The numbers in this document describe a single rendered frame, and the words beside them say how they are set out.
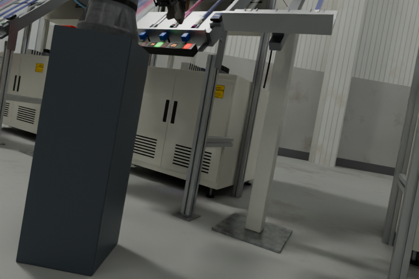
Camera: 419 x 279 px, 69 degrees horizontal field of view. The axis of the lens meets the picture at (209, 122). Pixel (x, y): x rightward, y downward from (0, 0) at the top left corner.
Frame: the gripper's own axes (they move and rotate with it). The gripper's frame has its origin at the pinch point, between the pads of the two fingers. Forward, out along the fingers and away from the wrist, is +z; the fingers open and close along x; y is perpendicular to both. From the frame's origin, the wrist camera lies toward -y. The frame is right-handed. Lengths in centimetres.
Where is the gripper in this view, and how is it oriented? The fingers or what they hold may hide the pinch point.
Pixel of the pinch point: (181, 20)
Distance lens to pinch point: 122.4
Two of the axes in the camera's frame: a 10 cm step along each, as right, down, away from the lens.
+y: -4.5, 6.7, -5.9
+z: 2.2, 7.2, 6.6
